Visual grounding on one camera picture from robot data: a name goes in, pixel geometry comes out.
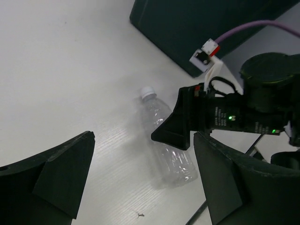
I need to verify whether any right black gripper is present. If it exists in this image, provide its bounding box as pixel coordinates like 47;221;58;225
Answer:
151;83;287;150

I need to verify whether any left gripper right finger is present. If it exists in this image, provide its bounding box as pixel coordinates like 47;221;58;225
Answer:
194;132;300;225

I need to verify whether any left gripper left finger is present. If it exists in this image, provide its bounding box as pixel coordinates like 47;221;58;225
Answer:
0;131;95;225

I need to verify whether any clear crushed bottle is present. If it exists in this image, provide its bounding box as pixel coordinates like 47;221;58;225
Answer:
138;86;198;188

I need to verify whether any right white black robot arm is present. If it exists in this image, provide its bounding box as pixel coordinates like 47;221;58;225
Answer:
151;52;300;150

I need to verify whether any dark green plastic bin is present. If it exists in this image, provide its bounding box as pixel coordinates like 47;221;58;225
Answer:
129;0;298;77

